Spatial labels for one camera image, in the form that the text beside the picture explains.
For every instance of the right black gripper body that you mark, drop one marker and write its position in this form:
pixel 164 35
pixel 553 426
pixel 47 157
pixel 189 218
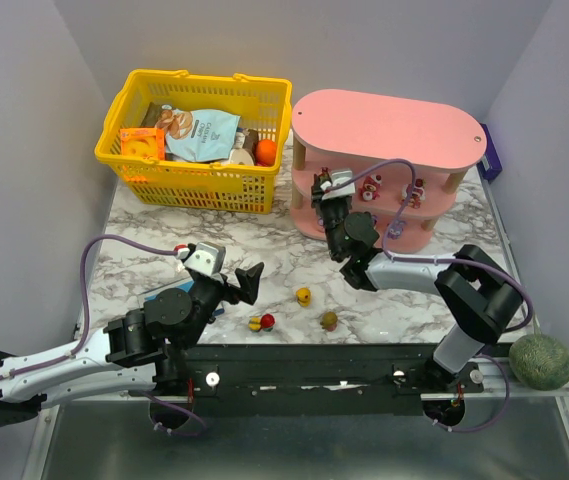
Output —
pixel 331 207

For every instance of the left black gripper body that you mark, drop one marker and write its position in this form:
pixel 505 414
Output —
pixel 229 288

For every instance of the red yellow mushroom toy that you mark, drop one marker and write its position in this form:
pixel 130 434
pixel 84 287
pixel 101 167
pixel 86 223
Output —
pixel 264 323

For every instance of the small purple bunny toy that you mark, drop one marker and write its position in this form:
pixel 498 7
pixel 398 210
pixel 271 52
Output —
pixel 395 229

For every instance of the yellow duck toy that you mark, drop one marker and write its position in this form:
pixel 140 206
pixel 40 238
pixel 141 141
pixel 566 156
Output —
pixel 303 296

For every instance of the pink strawberry bear toy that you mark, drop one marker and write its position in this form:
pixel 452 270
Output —
pixel 416 194

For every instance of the olive brown round toy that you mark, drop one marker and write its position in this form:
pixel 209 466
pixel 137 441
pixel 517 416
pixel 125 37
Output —
pixel 329 321

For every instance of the strawberry tart toy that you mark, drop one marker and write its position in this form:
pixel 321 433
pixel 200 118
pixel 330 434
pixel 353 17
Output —
pixel 324 174

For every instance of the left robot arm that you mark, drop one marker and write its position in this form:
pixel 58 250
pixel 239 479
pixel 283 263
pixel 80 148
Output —
pixel 140 351

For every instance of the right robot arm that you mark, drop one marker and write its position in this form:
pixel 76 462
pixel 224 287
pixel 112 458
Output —
pixel 481 296

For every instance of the pink three-tier shelf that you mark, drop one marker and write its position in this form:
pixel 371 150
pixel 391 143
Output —
pixel 341 129

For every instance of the purple box behind shelf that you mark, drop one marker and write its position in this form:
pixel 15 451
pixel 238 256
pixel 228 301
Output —
pixel 490 166

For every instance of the orange fruit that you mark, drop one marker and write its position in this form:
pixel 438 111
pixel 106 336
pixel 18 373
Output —
pixel 266 152

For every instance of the white round container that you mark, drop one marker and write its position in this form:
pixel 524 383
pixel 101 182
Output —
pixel 241 156

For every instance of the yellow plastic shopping basket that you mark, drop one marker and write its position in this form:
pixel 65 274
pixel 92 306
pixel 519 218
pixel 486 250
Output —
pixel 264 107

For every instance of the light blue snack bag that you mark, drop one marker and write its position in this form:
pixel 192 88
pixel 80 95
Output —
pixel 198 136

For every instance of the orange snack box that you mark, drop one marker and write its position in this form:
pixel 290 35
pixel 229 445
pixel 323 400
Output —
pixel 143 143

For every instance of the dark brown packet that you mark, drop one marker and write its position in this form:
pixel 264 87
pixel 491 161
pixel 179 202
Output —
pixel 152 116

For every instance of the green textured ball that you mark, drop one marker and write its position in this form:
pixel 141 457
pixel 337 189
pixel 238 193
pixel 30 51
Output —
pixel 540 362

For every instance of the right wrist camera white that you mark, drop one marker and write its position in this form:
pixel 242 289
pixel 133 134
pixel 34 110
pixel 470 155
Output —
pixel 341 184

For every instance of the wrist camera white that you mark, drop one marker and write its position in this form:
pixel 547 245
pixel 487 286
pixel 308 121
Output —
pixel 204 258
pixel 341 184

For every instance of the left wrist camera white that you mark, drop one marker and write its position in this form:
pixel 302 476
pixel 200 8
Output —
pixel 204 258

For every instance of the black mounting rail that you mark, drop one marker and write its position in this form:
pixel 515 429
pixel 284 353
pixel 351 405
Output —
pixel 239 380

